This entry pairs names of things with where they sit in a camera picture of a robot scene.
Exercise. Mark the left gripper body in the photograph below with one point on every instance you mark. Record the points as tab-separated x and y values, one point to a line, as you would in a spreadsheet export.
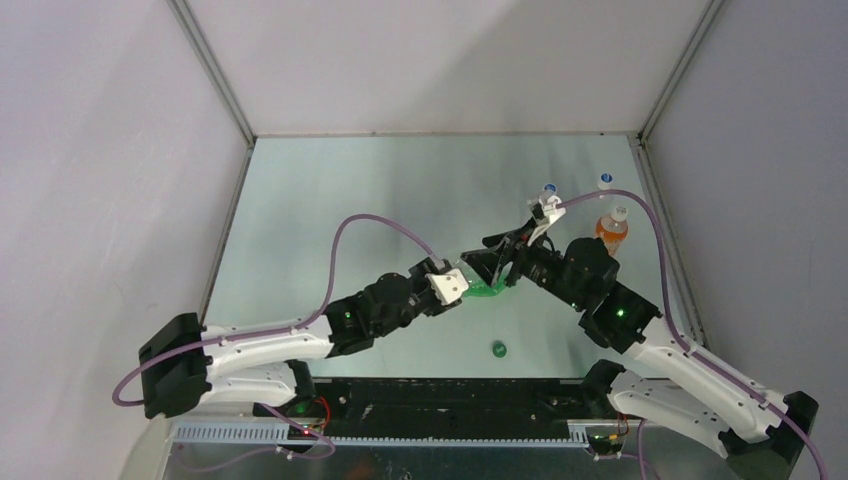
421	286

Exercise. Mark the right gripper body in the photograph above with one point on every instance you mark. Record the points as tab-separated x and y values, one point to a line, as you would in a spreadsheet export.
531	260

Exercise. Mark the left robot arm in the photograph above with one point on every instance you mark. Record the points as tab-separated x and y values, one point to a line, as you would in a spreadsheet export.
187	365

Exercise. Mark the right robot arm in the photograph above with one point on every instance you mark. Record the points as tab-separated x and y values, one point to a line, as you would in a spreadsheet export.
758	432

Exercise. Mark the green plastic bottle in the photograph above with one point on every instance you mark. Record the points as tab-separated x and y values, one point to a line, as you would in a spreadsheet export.
490	291

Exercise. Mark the orange drink bottle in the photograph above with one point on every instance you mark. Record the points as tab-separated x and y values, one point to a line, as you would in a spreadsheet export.
612	228

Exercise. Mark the clear bottle with blue cap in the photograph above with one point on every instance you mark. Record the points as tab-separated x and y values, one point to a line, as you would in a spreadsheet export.
601	204

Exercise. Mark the green bottle cap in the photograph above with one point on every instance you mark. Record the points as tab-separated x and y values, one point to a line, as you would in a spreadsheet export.
499	349

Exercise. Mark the left circuit board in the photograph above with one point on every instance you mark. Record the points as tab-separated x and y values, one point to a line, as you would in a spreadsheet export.
309	434

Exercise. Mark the circuit board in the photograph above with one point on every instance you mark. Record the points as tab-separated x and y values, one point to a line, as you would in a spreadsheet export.
605	446
309	434

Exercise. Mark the right circuit board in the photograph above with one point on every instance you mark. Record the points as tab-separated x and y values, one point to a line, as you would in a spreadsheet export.
605	446

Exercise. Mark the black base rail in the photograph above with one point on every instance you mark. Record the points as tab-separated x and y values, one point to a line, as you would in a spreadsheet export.
451	408

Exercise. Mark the metal cable duct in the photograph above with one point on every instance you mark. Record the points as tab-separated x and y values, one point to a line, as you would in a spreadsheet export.
275	434

